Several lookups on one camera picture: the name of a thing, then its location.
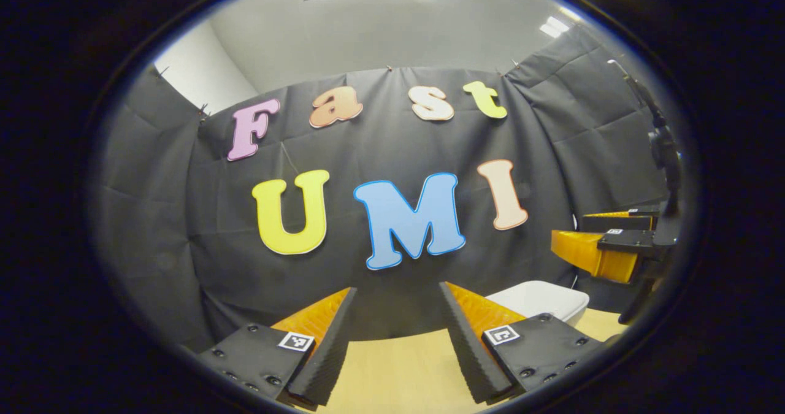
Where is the small ceiling light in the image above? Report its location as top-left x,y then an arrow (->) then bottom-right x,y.
539,15 -> 572,39

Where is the black backdrop cloth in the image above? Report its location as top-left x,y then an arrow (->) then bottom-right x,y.
92,25 -> 681,353

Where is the wooden desktop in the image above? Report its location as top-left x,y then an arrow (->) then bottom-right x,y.
319,307 -> 623,414

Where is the white desktop garbage bin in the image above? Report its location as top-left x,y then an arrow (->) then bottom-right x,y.
484,280 -> 591,329

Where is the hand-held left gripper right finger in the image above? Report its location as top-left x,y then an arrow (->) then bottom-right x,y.
438,281 -> 605,404

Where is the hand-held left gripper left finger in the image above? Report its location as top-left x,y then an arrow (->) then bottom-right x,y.
196,286 -> 358,410

